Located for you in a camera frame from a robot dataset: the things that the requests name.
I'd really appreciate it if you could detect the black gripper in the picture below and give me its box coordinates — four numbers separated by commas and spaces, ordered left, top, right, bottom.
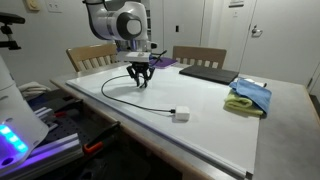
126, 61, 156, 89

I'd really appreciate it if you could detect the black charger cable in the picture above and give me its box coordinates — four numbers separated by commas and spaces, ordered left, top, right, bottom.
100, 73, 177, 114

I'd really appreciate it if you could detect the white charger adapter block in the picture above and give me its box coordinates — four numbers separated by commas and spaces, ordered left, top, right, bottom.
174, 105, 191, 122

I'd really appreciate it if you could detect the purple notebook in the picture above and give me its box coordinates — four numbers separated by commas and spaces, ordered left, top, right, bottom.
149, 55, 179, 70

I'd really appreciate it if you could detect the light wooden slatted chair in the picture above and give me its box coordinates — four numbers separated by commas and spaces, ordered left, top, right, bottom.
65, 43, 119, 74
172, 45, 228, 70

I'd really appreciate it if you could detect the yellow green folded cloth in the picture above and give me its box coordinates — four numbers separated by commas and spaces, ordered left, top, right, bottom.
223, 89, 266, 118

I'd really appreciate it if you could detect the white folded towel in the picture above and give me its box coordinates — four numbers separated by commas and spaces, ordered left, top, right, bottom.
18, 80, 52, 100

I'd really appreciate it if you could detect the aluminium extrusion profile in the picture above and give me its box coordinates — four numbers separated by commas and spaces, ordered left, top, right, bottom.
0, 131, 84, 179

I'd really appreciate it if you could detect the blue cloth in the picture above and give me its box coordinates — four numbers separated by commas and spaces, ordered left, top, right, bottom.
228, 78, 273, 115

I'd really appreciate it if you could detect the white marker pen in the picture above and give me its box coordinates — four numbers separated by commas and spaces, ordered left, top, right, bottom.
238, 77, 268, 88

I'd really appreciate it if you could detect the white door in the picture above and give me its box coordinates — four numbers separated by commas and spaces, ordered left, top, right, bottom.
239, 0, 320, 86

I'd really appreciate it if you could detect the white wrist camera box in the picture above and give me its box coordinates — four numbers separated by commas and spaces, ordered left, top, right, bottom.
124, 50, 152, 63

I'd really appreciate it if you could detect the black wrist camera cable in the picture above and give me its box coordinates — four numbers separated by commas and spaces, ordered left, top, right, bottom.
148, 49, 168, 66

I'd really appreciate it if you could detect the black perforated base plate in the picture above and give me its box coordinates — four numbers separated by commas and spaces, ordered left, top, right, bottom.
31, 96, 116, 148

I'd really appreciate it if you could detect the orange handled bar clamp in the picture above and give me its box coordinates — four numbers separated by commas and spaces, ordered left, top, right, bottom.
82, 120, 122, 156
49, 108, 84, 120

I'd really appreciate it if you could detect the white whiteboard with aluminium rail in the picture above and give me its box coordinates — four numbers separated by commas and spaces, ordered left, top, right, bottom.
65, 63, 261, 179

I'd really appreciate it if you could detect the white wall outlet plate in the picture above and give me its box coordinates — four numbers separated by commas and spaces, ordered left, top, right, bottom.
45, 0, 64, 14

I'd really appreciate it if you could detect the small wall sign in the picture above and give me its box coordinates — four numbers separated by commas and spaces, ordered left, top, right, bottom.
228, 0, 246, 8

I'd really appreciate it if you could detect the silver lever door handle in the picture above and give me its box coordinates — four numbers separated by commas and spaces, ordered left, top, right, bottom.
250, 24, 264, 38

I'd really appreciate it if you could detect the beige wall thermostat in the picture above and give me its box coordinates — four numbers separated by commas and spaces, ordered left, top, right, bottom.
22, 0, 42, 12

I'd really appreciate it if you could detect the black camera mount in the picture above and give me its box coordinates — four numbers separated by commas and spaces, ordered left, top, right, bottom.
0, 12, 26, 51

